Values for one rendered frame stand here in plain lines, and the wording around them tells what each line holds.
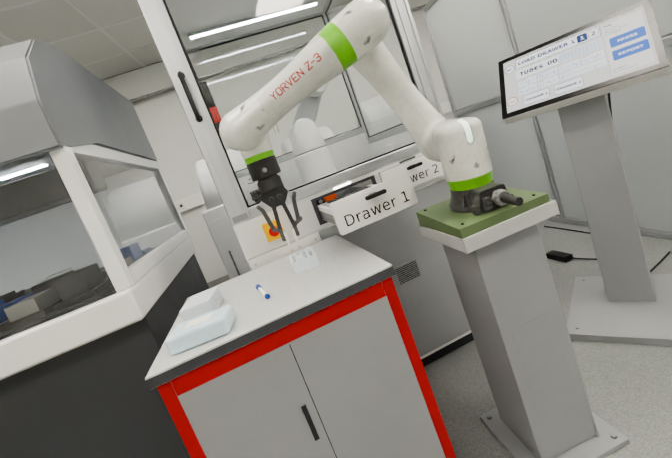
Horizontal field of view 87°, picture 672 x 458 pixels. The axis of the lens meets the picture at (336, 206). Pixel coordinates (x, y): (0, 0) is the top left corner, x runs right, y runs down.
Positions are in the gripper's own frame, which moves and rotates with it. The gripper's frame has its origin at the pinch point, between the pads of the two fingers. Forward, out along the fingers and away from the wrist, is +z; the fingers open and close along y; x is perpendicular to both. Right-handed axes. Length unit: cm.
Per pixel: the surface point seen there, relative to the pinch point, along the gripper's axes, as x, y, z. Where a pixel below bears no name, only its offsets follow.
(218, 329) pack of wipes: -26.5, -23.6, 8.8
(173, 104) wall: 354, -74, -142
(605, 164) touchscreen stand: 9, 126, 21
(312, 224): 32.5, 9.8, 3.7
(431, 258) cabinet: 36, 55, 39
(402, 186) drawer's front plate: 0.8, 40.2, -2.2
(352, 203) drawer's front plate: -0.5, 22.1, -3.3
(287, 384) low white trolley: -28.0, -13.8, 28.0
